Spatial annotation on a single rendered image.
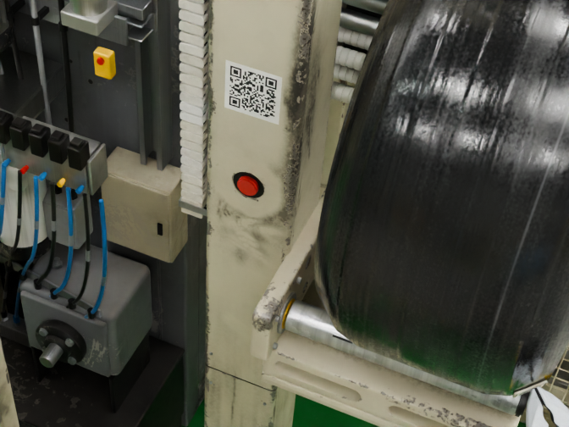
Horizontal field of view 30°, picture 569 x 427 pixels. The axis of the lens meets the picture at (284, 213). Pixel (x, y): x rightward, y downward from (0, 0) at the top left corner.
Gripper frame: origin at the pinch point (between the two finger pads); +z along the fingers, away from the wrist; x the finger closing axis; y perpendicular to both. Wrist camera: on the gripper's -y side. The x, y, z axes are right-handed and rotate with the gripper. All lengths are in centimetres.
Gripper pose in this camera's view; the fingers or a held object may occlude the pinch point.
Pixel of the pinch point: (540, 399)
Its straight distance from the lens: 128.2
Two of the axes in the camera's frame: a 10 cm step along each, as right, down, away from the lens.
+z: -3.7, -9.3, 0.6
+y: 0.5, 0.5, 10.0
